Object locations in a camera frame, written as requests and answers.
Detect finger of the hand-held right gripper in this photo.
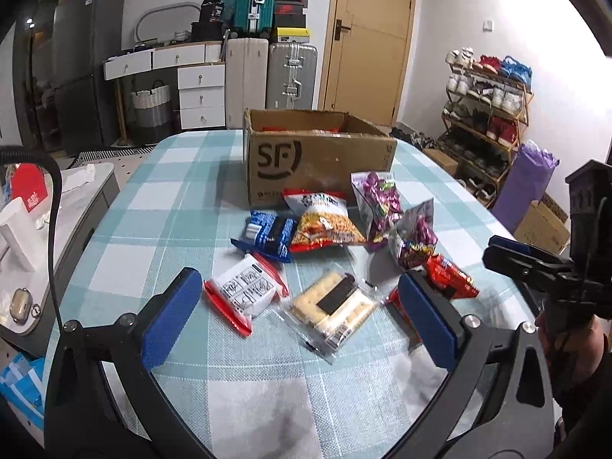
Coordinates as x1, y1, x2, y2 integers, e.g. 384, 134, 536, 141
482, 235, 581, 297

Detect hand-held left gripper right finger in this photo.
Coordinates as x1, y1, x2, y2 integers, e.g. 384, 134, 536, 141
382, 272, 558, 459

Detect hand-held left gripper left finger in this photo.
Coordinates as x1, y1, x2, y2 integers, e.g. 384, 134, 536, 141
44, 268, 216, 459

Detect purple candy bag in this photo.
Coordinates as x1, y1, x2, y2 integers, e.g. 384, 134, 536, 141
387, 198, 439, 271
350, 171, 407, 252

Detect blue snack packet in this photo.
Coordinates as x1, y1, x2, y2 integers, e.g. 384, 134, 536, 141
230, 210, 298, 264

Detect brown cardboard box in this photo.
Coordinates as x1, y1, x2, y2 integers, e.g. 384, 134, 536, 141
243, 107, 399, 207

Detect person's right hand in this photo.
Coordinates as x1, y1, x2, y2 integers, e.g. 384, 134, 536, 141
534, 311, 612, 393

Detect large open cardboard box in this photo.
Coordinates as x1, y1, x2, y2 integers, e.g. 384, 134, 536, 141
514, 194, 572, 255

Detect purple rolled mat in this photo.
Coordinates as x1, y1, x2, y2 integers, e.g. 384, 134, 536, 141
492, 141, 560, 235

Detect white and red snack packet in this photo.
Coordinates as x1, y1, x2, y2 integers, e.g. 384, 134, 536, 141
204, 253, 290, 338

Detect clear cracker packet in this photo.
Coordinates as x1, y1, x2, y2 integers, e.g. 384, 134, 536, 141
275, 270, 381, 364

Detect teal plaid tablecloth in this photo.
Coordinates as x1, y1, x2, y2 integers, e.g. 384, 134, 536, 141
45, 129, 550, 459

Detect small cardboard box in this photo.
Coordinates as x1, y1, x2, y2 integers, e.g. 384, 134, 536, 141
423, 147, 460, 177

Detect wooden shoe rack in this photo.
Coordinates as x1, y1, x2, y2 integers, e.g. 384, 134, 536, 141
440, 48, 534, 197

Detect white side table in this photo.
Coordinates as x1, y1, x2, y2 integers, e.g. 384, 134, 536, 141
0, 163, 120, 359

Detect orange and white snack bag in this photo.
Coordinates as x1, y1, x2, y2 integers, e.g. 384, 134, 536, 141
283, 189, 368, 254

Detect beige earbud case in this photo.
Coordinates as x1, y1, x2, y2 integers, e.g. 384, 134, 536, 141
8, 287, 41, 328

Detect group of loose shoes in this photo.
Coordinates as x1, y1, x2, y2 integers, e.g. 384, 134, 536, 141
389, 127, 438, 151

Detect rows of racked shoes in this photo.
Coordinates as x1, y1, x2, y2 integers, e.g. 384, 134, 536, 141
444, 48, 532, 192

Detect blue and white packets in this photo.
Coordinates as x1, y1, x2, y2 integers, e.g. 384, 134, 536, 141
0, 351, 49, 433

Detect white tube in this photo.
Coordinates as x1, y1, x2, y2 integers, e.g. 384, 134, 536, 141
62, 165, 96, 192

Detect white box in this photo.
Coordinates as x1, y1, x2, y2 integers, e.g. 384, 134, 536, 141
0, 198, 53, 271

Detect black and beige patterned rug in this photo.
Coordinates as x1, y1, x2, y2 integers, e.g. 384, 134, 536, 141
76, 147, 158, 161

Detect red box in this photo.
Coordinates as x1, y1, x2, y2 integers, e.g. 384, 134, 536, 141
10, 163, 53, 211

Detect grey and white woven basket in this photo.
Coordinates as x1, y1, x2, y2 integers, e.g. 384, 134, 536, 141
130, 79, 173, 130

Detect white drawer cabinet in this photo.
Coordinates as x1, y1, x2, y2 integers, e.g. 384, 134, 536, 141
103, 41, 226, 131

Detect beige suitcase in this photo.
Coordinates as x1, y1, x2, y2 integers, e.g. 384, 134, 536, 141
225, 37, 269, 129

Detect wooden door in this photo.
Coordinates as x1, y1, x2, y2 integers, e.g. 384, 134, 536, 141
318, 0, 418, 127

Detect grey refrigerator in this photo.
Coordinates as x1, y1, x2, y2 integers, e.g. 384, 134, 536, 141
52, 0, 126, 154

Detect silver suitcase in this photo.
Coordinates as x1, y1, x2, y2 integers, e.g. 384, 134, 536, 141
266, 42, 319, 111

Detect black bag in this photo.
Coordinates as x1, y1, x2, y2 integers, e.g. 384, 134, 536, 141
190, 0, 226, 43

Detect stack of shoe boxes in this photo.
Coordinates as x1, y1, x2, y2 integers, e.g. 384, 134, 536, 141
273, 0, 311, 44

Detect black cable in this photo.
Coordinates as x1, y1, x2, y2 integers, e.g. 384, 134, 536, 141
0, 146, 65, 345

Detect white curved tube frame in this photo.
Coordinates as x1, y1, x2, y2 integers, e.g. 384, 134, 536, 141
134, 2, 202, 44

